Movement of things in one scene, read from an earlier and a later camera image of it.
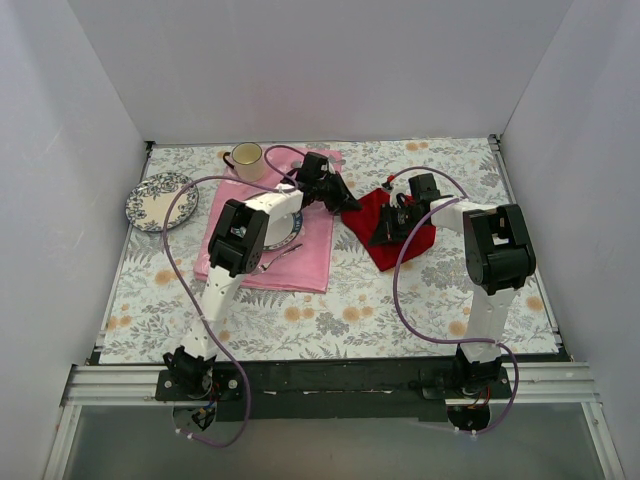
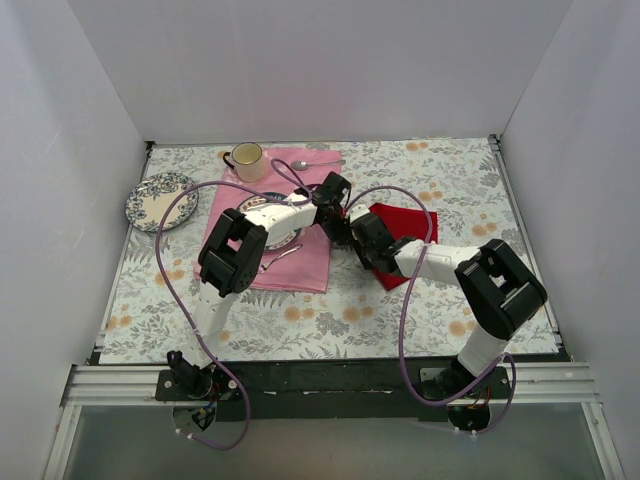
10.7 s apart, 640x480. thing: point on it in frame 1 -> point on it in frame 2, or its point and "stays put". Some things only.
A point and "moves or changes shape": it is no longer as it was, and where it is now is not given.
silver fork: (265, 266) stays put
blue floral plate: (149, 201) stays put
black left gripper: (335, 191) -> (338, 230)
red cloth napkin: (361, 220) moves or changes shape
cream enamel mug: (248, 161) stays put
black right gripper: (392, 226) -> (360, 230)
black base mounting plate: (331, 390) stays put
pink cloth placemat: (303, 266) stays put
